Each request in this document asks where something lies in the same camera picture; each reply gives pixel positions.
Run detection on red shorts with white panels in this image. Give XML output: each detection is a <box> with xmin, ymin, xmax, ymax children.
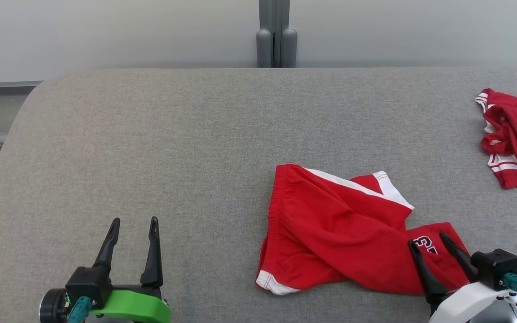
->
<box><xmin>255</xmin><ymin>163</ymin><xmax>473</xmax><ymax>296</ymax></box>

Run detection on grey double partition post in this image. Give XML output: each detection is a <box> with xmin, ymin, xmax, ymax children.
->
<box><xmin>256</xmin><ymin>0</ymin><xmax>298</xmax><ymax>68</ymax></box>

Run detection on black left gripper motor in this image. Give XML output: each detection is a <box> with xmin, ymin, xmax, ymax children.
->
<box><xmin>39</xmin><ymin>288</ymin><xmax>69</xmax><ymax>323</ymax></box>

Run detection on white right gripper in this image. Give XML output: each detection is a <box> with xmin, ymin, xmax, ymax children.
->
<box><xmin>407</xmin><ymin>231</ymin><xmax>517</xmax><ymax>323</ymax></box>

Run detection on teal left camera connector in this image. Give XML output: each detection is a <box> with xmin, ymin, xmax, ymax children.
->
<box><xmin>66</xmin><ymin>296</ymin><xmax>93</xmax><ymax>323</ymax></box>

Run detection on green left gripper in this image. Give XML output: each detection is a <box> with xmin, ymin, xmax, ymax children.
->
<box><xmin>88</xmin><ymin>216</ymin><xmax>172</xmax><ymax>323</ymax></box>

